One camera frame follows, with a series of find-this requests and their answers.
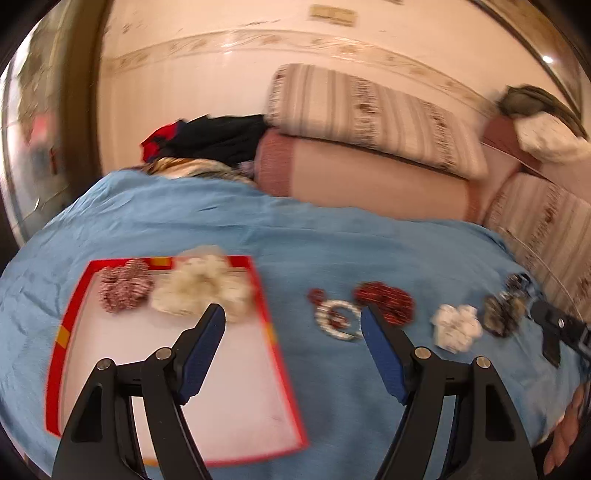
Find grey brown sheer scrunchie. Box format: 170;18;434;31
481;292;527;338

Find white cherry print scrunchie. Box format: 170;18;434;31
431;304;483;354

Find red white checked scrunchie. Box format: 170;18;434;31
99;259;153;314

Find red white dotted scrunchie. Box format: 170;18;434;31
353;281;415;326

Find cream dotted organza scrunchie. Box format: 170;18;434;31
149;245;254;323

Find white pearl bracelet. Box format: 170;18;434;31
314;299;366;342

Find person right hand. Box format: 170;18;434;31
543;381;590;475

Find striped floral right cushion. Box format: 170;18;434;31
484;173;591;321

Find striped floral cushion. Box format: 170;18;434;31
484;173;591;321
264;64;488;181

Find blue bed blanket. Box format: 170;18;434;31
0;169;588;480

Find red rimmed white tray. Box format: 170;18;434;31
45;255;308;467

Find white cloth bundle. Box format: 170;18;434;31
514;112;590;164

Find pink upper pillow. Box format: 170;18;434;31
482;115;590;203

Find dark green cloth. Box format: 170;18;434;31
497;85;588;139

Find patterned beige scarf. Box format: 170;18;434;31
139;157;256;186

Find wooden stained glass door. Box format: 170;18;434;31
1;1;112;246

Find pink bolster pillow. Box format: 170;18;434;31
254;128;481;223

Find black red clothes pile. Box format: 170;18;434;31
140;114;267;167

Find beige wall switches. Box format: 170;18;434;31
308;4;358;28

